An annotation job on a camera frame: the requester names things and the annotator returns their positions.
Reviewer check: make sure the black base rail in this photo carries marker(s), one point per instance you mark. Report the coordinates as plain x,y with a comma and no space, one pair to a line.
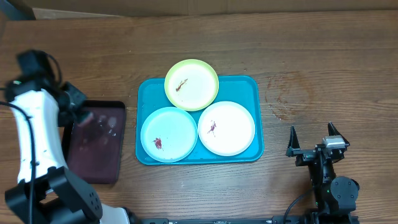
242,221

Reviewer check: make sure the black rectangular tray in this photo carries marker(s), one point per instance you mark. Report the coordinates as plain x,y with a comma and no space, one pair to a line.
92,147

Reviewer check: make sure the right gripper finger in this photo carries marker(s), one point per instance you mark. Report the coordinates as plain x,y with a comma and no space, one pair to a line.
293,140
332,131

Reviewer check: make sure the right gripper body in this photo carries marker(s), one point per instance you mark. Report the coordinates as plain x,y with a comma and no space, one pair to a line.
305,157

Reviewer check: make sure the teal plastic tray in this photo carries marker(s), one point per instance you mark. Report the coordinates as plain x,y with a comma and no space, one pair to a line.
237,88

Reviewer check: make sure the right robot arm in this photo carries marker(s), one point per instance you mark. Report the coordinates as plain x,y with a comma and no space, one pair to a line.
335,197

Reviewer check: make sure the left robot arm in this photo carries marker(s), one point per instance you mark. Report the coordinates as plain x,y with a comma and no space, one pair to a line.
47,191

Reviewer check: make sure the white plate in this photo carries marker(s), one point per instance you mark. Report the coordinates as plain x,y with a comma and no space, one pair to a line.
226,128

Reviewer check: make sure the yellow-green rimmed plate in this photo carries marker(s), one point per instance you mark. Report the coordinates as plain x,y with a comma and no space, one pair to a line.
191,84

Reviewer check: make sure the light blue plate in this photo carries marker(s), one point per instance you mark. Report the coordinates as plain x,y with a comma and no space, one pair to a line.
169,134

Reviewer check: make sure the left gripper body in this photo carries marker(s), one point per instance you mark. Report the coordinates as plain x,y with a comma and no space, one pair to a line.
70,102

